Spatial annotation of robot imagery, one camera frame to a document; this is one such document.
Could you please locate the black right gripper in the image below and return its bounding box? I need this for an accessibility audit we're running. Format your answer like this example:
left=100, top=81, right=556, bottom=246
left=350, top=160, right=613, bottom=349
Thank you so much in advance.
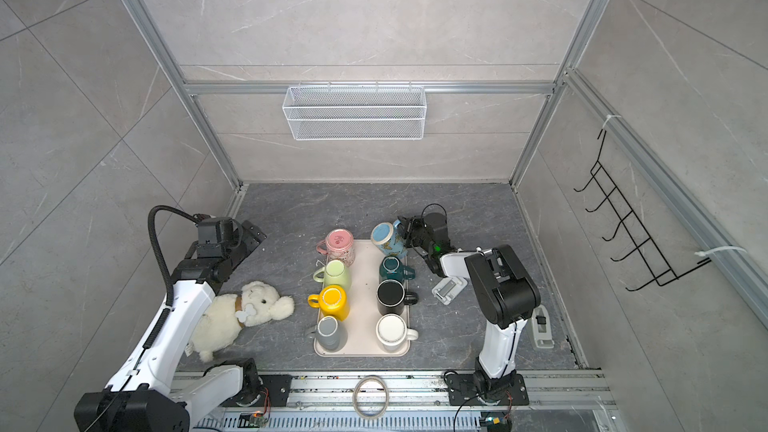
left=398, top=214, right=436, bottom=257

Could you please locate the blue butterfly mug yellow inside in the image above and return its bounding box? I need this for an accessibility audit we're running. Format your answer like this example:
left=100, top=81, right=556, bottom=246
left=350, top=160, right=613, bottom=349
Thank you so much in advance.
left=370, top=222, right=407, bottom=260

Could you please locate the dark green mug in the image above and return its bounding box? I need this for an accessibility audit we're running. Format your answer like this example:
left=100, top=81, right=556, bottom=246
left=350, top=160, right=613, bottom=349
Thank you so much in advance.
left=379, top=255, right=415, bottom=283

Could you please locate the pink ghost pattern mug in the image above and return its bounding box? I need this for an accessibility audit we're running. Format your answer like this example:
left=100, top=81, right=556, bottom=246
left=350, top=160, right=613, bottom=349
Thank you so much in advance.
left=316, top=229, right=355, bottom=267

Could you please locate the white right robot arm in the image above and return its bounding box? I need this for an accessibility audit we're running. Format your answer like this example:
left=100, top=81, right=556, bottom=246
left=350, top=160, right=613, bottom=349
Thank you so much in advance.
left=394, top=211, right=541, bottom=402

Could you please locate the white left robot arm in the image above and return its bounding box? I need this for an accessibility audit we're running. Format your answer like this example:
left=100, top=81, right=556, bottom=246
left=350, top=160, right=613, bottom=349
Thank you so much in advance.
left=74, top=215, right=266, bottom=431

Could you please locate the black mug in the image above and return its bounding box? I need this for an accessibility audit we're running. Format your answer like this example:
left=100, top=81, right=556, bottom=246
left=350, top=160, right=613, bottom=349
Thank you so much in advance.
left=376, top=279, right=419, bottom=316

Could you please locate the light green mug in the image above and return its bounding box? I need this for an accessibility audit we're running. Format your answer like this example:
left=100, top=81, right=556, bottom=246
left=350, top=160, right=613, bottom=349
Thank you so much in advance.
left=313, top=259, right=351, bottom=291

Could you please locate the white mug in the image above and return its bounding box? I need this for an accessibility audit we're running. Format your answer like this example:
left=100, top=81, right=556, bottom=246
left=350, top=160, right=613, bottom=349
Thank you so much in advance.
left=375, top=314, right=419, bottom=352

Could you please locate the grey mug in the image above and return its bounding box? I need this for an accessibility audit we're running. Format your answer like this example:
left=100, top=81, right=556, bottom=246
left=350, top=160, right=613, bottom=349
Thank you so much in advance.
left=310, top=316, right=347, bottom=352

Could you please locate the white plush dog toy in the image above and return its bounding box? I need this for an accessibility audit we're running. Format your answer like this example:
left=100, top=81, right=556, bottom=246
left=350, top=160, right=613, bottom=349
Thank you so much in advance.
left=185, top=281, right=295, bottom=362

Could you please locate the beige plastic tray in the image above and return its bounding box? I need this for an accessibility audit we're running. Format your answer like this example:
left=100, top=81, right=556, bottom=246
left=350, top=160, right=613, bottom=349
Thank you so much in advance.
left=314, top=239, right=411, bottom=358

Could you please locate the white stapler device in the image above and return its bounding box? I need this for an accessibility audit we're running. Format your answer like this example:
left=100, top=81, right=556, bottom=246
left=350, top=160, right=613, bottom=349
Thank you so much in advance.
left=530, top=305, right=555, bottom=349

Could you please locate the black corrugated left cable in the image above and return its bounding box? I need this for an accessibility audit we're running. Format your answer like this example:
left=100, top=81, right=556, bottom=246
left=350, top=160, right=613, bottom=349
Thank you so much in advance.
left=147, top=205, right=208, bottom=307

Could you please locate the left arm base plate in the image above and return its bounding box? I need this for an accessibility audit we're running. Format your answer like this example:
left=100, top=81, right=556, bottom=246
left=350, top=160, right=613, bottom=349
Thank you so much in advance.
left=221, top=374, right=293, bottom=408

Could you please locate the white wire mesh basket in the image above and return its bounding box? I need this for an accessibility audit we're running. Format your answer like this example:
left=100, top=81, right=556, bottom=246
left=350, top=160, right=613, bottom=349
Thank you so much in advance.
left=282, top=85, right=427, bottom=141

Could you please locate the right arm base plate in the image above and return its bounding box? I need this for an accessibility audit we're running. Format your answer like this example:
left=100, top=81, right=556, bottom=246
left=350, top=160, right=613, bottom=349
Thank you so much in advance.
left=443, top=371, right=530, bottom=407

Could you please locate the tape roll ring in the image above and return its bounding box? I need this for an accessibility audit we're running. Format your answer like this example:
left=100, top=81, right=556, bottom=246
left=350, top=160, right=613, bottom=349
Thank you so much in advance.
left=351, top=375, right=391, bottom=420

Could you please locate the black wire hook rack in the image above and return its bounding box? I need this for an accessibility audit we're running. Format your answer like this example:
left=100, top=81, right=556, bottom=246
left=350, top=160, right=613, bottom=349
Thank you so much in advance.
left=573, top=130, right=712, bottom=292

